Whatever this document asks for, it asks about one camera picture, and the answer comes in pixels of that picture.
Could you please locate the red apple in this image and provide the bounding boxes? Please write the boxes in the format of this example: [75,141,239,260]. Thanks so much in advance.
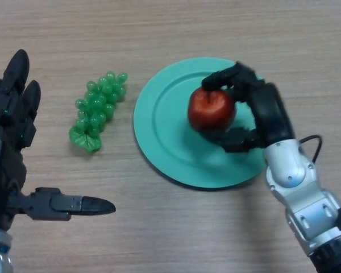
[187,86,236,133]

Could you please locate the green grape bunch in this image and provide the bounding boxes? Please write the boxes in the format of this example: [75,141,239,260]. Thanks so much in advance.
[69,70,129,154]

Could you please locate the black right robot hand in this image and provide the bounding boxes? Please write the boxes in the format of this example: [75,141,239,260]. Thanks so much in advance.
[201,61,297,154]

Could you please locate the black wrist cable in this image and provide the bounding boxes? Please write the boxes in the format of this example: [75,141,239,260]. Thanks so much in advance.
[297,135,323,164]

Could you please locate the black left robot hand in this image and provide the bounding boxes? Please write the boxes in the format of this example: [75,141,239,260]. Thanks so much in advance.
[0,49,117,231]

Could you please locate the green plate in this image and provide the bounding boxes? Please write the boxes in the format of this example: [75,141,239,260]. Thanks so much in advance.
[133,57,271,191]

